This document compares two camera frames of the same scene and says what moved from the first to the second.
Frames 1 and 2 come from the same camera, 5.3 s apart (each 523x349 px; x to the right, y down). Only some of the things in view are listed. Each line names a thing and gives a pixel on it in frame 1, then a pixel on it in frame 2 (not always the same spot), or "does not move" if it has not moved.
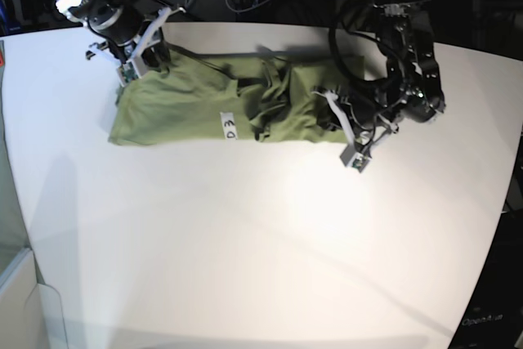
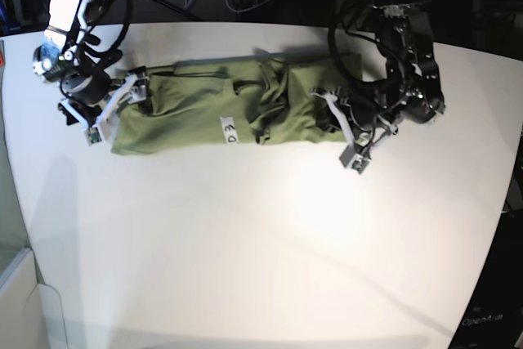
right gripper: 151,34 → 132,88
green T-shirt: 191,97 does not move
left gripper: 328,118 does not move
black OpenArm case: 493,319 does not move
